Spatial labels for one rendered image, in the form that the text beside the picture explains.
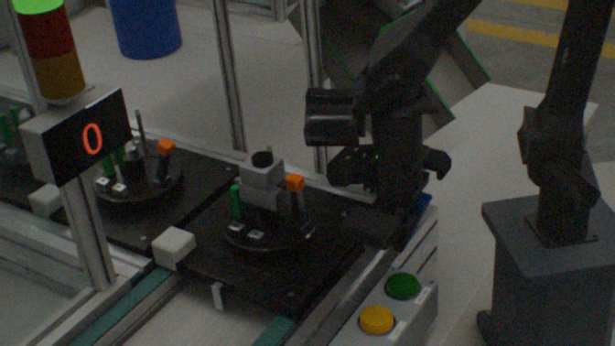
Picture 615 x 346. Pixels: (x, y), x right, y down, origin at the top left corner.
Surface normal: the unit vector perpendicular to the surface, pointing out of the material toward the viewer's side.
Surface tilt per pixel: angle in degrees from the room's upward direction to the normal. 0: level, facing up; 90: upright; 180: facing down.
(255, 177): 90
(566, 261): 0
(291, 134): 0
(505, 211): 0
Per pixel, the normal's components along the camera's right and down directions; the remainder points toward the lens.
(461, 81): 0.47, -0.37
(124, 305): -0.07, -0.84
